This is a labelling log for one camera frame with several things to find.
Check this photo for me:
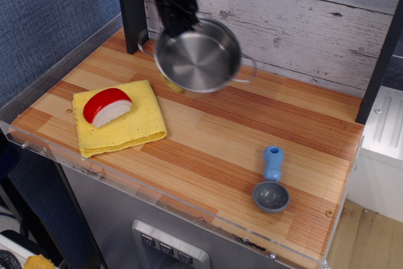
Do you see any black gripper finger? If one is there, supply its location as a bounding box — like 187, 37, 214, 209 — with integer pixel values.
157, 1, 194, 37

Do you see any red white toy sushi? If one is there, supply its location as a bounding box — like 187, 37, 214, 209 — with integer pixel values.
82, 88, 133, 128

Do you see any yellow folded cloth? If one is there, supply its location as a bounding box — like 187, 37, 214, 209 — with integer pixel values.
72, 80, 167, 158

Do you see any yellow object bottom left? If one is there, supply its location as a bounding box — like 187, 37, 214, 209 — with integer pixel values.
23, 255, 56, 269

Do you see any stainless steel stockpot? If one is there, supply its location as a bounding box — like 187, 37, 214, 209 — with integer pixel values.
137, 18, 258, 94

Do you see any white appliance at right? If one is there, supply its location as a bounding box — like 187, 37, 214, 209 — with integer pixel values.
346, 86, 402, 222

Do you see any blue grey ice cream scoop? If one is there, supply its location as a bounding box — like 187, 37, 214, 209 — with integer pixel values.
252, 146, 290, 214

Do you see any clear acrylic front guard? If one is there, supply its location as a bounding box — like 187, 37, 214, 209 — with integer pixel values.
1, 122, 327, 268

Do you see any black right vertical post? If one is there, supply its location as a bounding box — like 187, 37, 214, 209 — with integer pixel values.
355, 0, 402, 125

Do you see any silver button control panel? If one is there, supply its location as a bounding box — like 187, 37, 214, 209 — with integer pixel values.
132, 219, 210, 268

